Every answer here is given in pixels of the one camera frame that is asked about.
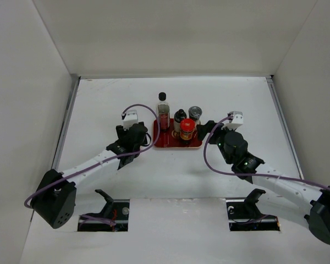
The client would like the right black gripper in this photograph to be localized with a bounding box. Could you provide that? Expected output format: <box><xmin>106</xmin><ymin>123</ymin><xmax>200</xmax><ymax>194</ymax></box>
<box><xmin>197</xmin><ymin>120</ymin><xmax>237</xmax><ymax>164</ymax></box>

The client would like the red lid chili jar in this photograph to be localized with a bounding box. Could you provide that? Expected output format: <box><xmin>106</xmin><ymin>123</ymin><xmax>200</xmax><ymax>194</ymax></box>
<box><xmin>180</xmin><ymin>118</ymin><xmax>196</xmax><ymax>144</ymax></box>

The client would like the clear lid salt grinder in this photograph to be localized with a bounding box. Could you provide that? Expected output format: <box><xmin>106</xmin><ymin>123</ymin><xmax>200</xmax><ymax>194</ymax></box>
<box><xmin>188</xmin><ymin>106</ymin><xmax>202</xmax><ymax>123</ymax></box>

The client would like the small black dome cap bottle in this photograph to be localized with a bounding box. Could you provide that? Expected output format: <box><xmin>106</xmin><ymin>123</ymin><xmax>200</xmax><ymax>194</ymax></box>
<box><xmin>173</xmin><ymin>109</ymin><xmax>186</xmax><ymax>138</ymax></box>

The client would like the dark sauce bottle black cap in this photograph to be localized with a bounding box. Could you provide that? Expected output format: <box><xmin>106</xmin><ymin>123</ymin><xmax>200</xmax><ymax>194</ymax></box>
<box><xmin>157</xmin><ymin>92</ymin><xmax>170</xmax><ymax>131</ymax></box>

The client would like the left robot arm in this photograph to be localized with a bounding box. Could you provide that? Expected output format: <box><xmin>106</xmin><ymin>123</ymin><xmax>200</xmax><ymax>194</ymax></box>
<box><xmin>25</xmin><ymin>122</ymin><xmax>149</xmax><ymax>229</ymax></box>

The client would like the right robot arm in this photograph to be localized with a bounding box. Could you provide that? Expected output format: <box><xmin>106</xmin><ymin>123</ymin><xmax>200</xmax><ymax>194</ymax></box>
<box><xmin>197</xmin><ymin>115</ymin><xmax>330</xmax><ymax>245</ymax></box>

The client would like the red rectangular tray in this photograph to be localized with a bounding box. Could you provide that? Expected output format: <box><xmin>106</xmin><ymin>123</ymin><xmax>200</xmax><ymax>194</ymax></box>
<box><xmin>154</xmin><ymin>118</ymin><xmax>203</xmax><ymax>150</ymax></box>

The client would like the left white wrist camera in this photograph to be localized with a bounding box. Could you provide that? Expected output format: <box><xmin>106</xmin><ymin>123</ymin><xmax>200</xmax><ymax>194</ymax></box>
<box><xmin>122</xmin><ymin>110</ymin><xmax>139</xmax><ymax>130</ymax></box>

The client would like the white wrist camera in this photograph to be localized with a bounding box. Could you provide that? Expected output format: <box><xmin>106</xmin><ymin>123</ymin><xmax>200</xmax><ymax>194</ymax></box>
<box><xmin>222</xmin><ymin>111</ymin><xmax>244</xmax><ymax>131</ymax></box>
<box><xmin>122</xmin><ymin>110</ymin><xmax>139</xmax><ymax>130</ymax></box>

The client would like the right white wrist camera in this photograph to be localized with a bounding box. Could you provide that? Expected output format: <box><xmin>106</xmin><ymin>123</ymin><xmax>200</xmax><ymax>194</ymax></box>
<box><xmin>222</xmin><ymin>111</ymin><xmax>244</xmax><ymax>131</ymax></box>

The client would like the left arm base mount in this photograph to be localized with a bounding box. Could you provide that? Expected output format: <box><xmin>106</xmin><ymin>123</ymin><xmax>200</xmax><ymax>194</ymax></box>
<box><xmin>75</xmin><ymin>189</ymin><xmax>130</xmax><ymax>233</ymax></box>

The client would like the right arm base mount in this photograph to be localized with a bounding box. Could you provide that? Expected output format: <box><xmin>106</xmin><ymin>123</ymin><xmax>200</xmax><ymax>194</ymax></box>
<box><xmin>225</xmin><ymin>189</ymin><xmax>280</xmax><ymax>232</ymax></box>

